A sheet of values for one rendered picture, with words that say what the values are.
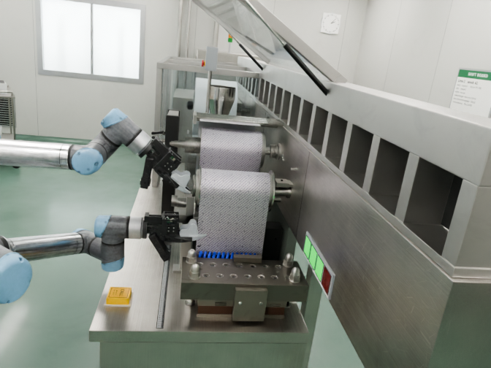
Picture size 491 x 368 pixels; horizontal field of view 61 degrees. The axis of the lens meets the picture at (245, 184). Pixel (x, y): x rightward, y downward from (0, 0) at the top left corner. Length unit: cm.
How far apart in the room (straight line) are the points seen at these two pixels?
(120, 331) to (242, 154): 75
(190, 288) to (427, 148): 84
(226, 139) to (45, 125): 592
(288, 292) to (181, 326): 35
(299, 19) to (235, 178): 581
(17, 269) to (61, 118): 615
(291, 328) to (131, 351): 49
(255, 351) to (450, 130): 95
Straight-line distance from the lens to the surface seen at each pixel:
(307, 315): 185
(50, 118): 731
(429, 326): 72
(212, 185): 138
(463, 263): 67
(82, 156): 125
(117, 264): 148
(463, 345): 74
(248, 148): 160
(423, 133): 75
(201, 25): 687
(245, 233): 145
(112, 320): 138
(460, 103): 475
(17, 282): 121
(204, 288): 131
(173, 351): 137
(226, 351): 138
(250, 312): 135
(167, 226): 141
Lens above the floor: 171
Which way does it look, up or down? 18 degrees down
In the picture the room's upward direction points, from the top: 7 degrees clockwise
